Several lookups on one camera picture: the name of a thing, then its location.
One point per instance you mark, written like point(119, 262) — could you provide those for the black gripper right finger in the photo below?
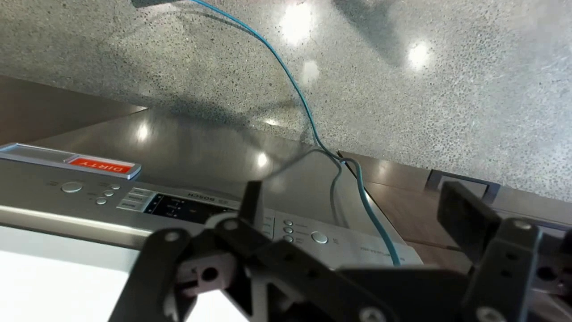
point(500, 275)

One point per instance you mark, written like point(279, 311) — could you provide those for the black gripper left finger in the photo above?
point(279, 257)

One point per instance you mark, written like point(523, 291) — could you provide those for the stainless steel dishwasher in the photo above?
point(196, 155)

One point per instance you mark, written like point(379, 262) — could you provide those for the red dishwasher sticker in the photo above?
point(100, 166)

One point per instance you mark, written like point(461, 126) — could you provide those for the dark wood drawer front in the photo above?
point(411, 209)

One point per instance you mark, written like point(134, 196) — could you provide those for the dark wood sink cabinet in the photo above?
point(53, 110)

